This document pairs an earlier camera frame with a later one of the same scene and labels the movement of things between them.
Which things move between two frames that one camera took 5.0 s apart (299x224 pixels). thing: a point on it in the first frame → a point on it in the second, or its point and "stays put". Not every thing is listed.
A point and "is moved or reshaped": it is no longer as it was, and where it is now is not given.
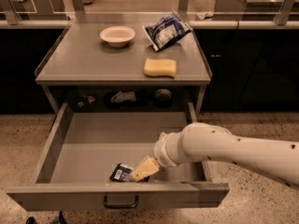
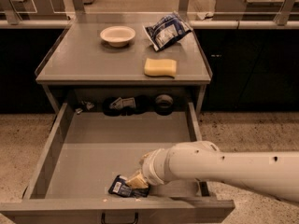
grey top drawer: x=80 y=147 is moved or reshaped
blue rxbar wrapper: x=123 y=173 → x=120 y=186
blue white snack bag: x=166 y=30 stays put
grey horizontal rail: x=139 y=24 stays put
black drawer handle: x=105 y=202 → x=103 y=219
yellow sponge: x=160 y=67 stays put
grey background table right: x=256 y=2 stays put
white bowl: x=118 y=36 stays put
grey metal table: x=125 y=59 stays put
